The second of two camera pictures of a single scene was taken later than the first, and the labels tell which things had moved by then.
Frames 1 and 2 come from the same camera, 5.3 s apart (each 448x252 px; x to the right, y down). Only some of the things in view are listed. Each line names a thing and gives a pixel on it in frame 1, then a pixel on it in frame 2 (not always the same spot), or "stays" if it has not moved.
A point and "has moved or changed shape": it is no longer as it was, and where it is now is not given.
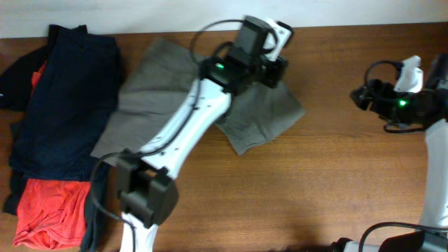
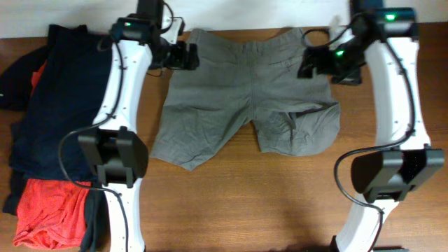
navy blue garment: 74,92 stays
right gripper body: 395,107 -> 341,64
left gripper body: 271,71 -> 173,54
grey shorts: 161,75 has moved or changed shape
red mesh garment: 51,214 stays
